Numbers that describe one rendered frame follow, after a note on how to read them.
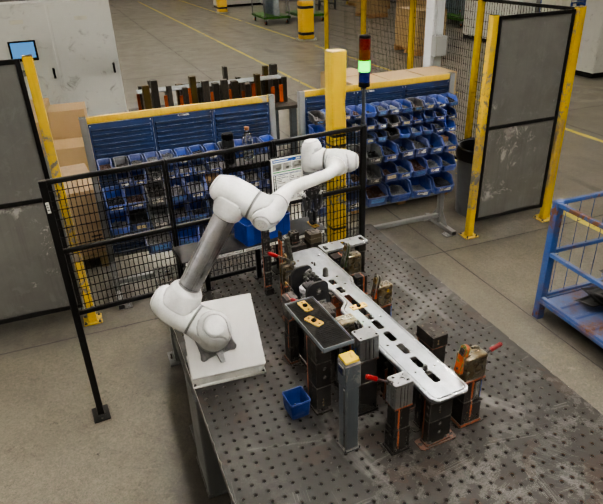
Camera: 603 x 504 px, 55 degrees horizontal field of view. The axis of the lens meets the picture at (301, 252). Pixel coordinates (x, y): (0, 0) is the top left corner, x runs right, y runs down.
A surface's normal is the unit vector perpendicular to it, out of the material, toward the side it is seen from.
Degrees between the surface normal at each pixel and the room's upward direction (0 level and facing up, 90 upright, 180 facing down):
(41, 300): 90
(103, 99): 90
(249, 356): 44
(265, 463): 0
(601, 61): 90
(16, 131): 91
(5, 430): 0
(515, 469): 0
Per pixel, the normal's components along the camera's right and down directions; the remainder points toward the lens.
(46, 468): -0.04, -0.88
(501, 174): 0.44, 0.41
